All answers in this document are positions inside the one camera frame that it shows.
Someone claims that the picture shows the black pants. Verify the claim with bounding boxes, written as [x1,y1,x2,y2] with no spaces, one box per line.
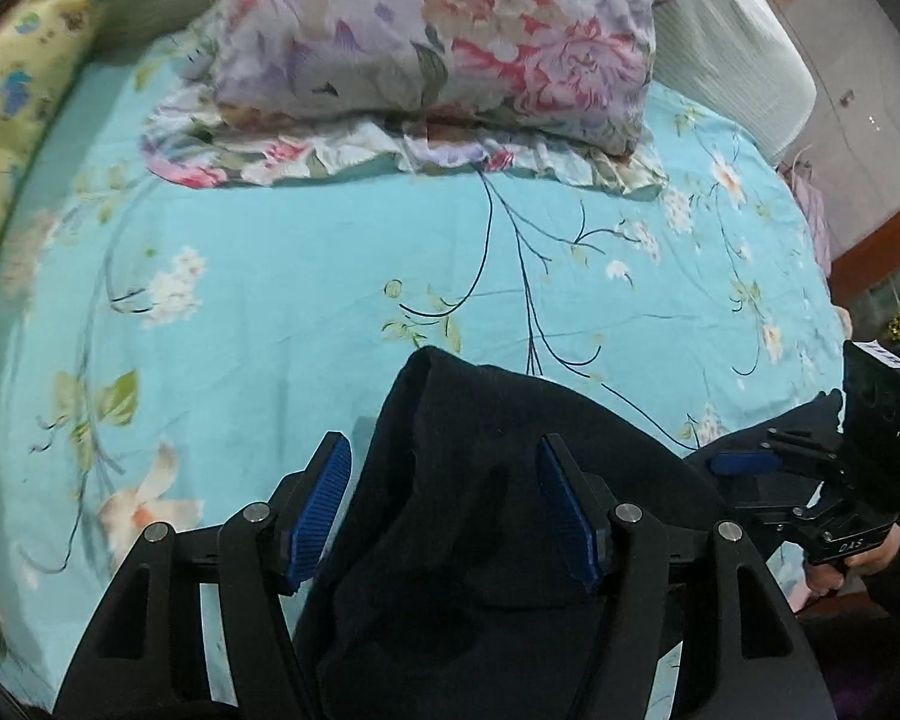
[290,346,847,720]

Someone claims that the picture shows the person's right hand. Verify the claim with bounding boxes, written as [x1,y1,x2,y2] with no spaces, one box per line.
[805,523,900,596]

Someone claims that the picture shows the light blue floral bedsheet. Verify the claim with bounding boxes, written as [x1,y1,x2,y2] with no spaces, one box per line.
[0,44,844,707]

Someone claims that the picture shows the white padded headboard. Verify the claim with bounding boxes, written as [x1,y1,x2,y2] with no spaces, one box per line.
[655,0,816,164]

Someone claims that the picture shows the purple floral pillow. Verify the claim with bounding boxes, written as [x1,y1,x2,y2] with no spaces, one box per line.
[141,0,671,193]

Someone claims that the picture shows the yellow cartoon print pillow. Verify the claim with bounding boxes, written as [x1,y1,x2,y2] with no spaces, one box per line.
[0,0,110,247]

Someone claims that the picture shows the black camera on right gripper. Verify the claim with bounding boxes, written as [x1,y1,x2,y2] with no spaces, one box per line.
[841,341,900,496]

